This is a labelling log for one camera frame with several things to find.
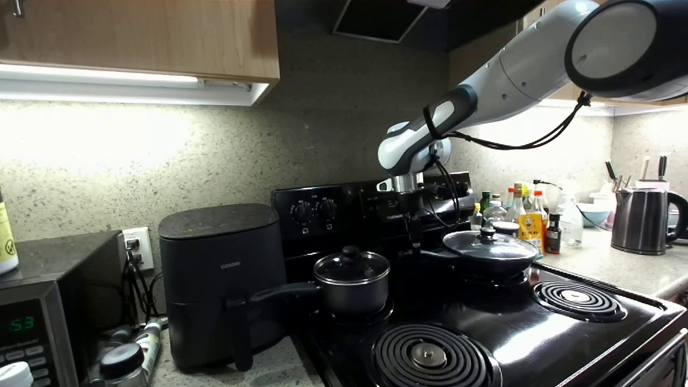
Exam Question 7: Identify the black air fryer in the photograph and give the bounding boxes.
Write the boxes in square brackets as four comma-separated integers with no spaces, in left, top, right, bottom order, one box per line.
[158,201,289,374]

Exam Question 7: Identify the black electric stove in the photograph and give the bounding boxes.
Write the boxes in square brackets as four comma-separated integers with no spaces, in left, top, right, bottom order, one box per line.
[269,169,688,387]

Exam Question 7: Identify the black coil burner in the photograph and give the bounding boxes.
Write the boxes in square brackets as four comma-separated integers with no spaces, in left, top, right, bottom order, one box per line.
[368,321,504,387]
[534,280,630,323]

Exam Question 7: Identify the under cabinet light strip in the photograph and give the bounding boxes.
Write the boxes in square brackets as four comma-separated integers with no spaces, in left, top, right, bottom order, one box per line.
[0,63,271,108]

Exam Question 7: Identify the clear bottle with white cap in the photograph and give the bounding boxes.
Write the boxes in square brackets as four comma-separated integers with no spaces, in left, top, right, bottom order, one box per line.
[558,192,588,252]

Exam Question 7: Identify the yellow oil bottle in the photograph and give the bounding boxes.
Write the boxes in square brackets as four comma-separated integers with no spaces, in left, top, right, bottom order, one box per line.
[516,186,549,254]

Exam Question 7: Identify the pale bowl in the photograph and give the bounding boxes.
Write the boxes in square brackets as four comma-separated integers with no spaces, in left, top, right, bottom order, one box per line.
[577,199,618,232]

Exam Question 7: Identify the black pan with glass lid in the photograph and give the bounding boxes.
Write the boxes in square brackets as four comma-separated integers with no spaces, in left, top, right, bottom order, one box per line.
[417,223,545,276]

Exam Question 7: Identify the dark range hood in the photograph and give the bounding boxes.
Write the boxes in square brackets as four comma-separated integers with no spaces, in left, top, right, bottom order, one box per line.
[329,0,547,52]

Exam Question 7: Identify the black microwave oven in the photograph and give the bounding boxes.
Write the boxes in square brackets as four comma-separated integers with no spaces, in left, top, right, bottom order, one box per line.
[0,229,128,387]

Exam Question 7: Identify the white lidded jar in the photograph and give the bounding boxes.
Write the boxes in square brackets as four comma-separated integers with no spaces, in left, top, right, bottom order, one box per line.
[492,216,522,238]

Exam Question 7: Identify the red capped bottle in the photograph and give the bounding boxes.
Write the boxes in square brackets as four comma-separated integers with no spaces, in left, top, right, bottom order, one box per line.
[504,185,521,221]

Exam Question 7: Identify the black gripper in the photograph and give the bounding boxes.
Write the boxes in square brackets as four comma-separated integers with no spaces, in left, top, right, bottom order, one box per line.
[396,192,446,242]

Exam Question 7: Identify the wooden cabinet with two handles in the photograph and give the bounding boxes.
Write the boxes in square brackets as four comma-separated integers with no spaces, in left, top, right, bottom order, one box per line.
[0,0,282,83]

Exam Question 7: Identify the white wall outlet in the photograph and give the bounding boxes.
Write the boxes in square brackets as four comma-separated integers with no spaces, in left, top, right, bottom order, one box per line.
[121,226,158,273]

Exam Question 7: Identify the small grey saucepan with lid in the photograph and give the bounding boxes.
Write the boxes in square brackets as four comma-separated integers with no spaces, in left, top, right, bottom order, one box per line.
[249,245,395,321]

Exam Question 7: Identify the green glass bottle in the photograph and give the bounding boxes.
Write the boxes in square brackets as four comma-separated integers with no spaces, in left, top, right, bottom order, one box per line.
[477,189,497,218]

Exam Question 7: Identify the black plug cables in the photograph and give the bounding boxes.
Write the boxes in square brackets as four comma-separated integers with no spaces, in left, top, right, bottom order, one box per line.
[121,238,169,340]

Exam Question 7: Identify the electric kettle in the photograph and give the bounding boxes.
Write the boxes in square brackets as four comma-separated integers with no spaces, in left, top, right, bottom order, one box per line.
[612,181,673,255]

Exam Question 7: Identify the dark glass bottle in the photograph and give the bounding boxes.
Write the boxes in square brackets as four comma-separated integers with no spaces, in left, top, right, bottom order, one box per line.
[545,210,563,255]

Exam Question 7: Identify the black kettle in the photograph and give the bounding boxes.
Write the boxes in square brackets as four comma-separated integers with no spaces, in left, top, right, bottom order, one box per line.
[665,192,688,242]

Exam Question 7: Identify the small silver bottle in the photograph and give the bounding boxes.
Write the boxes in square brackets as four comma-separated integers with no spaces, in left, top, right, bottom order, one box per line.
[137,318,169,378]

